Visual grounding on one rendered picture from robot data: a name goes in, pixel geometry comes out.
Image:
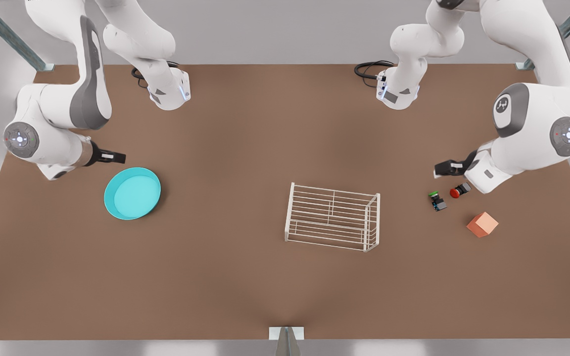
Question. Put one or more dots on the silver frame post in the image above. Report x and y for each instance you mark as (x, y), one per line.
(286, 341)
(559, 32)
(10, 34)

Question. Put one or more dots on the orange cube block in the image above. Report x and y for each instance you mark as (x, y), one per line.
(482, 224)

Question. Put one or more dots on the red button switch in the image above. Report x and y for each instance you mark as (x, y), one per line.
(460, 190)

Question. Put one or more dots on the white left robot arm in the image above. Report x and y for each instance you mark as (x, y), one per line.
(532, 113)

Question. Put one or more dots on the turquoise plate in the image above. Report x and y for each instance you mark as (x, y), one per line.
(132, 193)

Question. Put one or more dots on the green button switch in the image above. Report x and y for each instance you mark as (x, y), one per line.
(437, 200)

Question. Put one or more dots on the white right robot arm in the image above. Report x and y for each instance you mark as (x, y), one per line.
(57, 106)

